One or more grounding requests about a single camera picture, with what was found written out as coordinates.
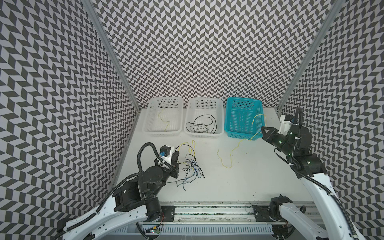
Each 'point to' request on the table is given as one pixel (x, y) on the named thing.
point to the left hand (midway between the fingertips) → (179, 153)
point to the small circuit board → (153, 230)
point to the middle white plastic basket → (205, 118)
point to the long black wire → (203, 115)
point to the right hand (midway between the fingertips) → (263, 127)
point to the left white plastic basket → (164, 117)
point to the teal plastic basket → (244, 118)
